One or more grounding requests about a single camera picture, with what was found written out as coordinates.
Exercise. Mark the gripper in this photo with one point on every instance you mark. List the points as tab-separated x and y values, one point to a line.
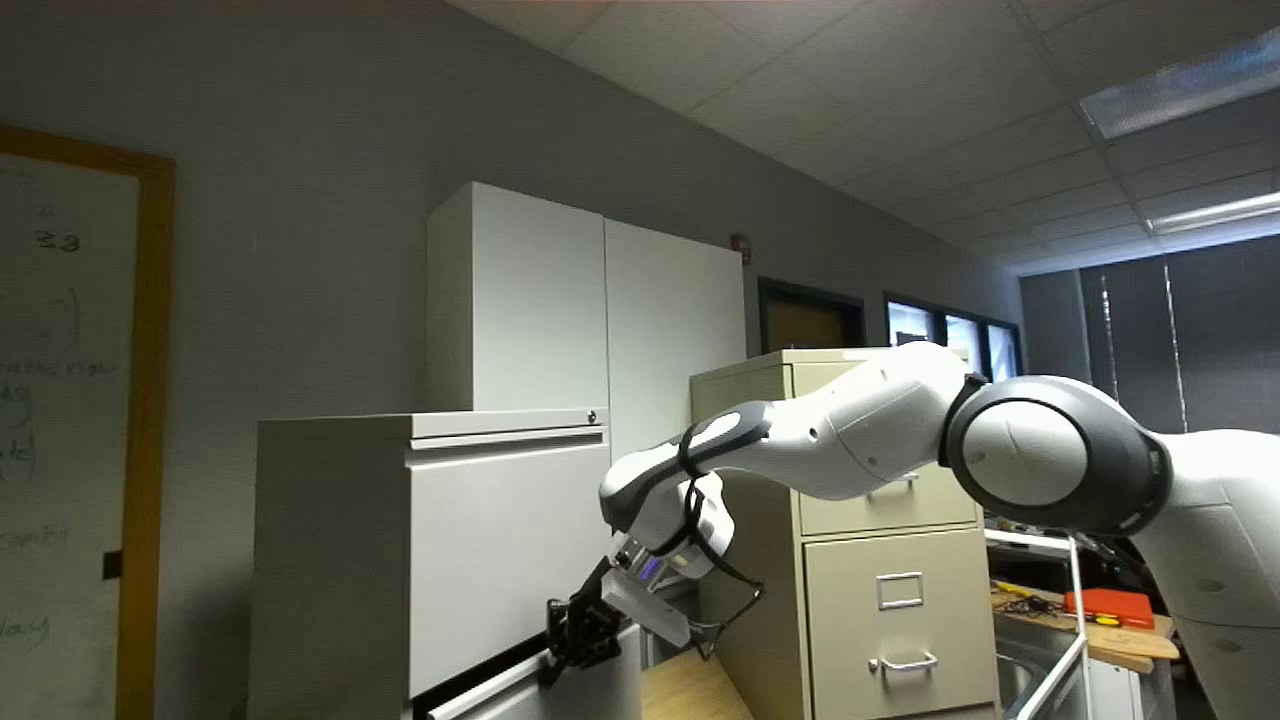
596	628

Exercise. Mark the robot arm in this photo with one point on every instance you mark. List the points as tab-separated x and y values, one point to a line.
880	430

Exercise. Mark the beige drawer behind arm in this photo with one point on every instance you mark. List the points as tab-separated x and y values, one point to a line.
900	510

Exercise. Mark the white open cabinet drawer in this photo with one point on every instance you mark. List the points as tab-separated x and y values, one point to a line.
590	695

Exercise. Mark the white closed cabinet drawer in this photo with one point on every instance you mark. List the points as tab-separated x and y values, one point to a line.
500	560

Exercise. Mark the beige drawer with label holder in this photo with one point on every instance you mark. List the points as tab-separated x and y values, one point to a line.
900	630

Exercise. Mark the beige filing cabinet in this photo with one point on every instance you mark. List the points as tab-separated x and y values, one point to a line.
760	620

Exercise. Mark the white lateral file cabinet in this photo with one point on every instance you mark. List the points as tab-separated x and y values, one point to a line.
330	560

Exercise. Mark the tall white cabinet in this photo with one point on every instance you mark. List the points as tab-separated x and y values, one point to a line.
540	300

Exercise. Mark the dark framed door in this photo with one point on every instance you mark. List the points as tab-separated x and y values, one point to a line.
810	322

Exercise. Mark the row of windows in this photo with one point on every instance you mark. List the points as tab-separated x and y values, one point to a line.
950	335

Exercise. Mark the white metal stand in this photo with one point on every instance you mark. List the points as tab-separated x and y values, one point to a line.
1078	620

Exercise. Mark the orange case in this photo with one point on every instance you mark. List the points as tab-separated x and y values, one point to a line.
1110	606

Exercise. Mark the wooden table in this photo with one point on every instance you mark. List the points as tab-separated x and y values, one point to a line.
1130	645

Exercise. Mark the grey vertical blinds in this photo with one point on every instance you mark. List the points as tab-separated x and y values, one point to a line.
1200	340

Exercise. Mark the narrow ceiling light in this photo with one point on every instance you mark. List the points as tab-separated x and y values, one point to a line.
1215	213

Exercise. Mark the large ceiling light panel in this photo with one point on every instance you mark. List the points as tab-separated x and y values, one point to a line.
1180	90

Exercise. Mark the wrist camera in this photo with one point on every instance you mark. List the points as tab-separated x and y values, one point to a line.
645	606

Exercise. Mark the wall fire alarm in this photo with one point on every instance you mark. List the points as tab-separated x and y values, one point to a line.
741	248

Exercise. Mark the whiteboard with wooden frame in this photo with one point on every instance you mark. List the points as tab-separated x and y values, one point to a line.
60	430

